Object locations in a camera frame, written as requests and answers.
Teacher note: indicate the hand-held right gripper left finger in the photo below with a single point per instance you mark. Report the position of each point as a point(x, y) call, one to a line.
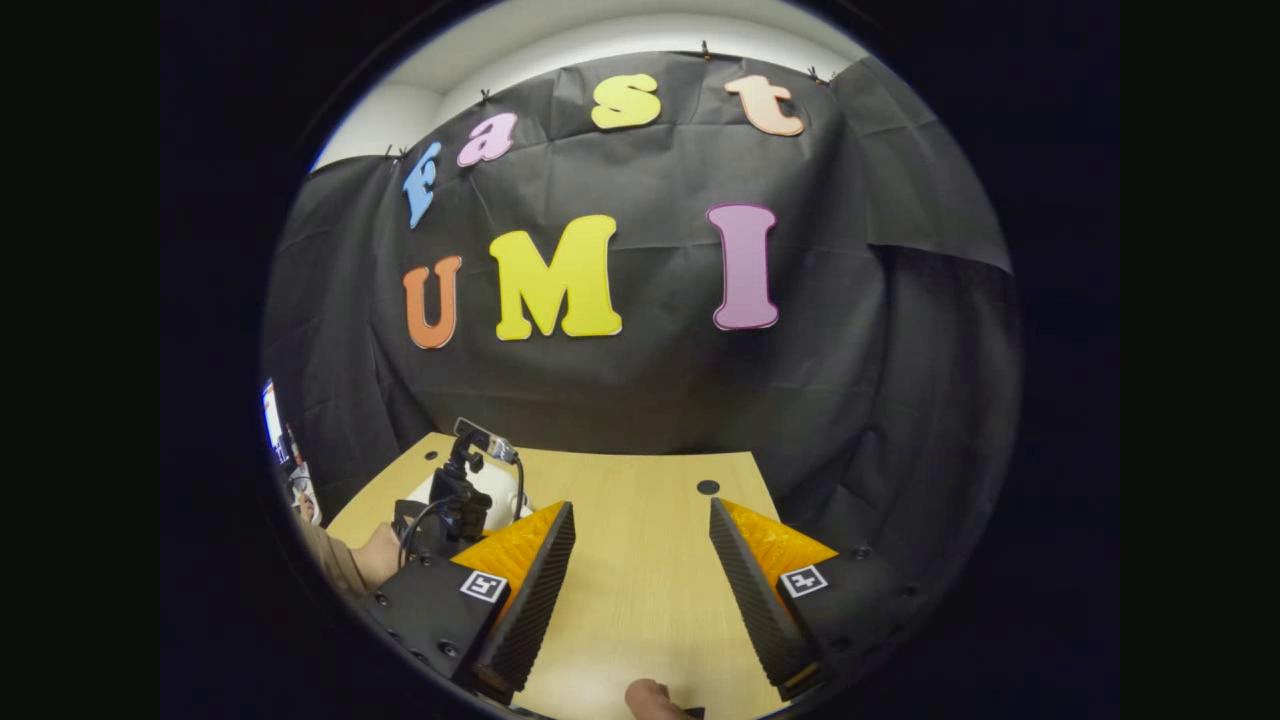
point(530, 610)

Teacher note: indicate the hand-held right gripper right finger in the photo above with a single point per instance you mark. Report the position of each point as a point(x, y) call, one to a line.
point(755, 600)

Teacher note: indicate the white suitcase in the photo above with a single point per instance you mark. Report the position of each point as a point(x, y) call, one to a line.
point(503, 495)

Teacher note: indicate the bright screen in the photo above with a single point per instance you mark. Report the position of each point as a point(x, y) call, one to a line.
point(272, 415)

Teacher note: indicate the black backdrop cloth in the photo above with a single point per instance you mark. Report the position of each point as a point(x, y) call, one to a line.
point(850, 400)

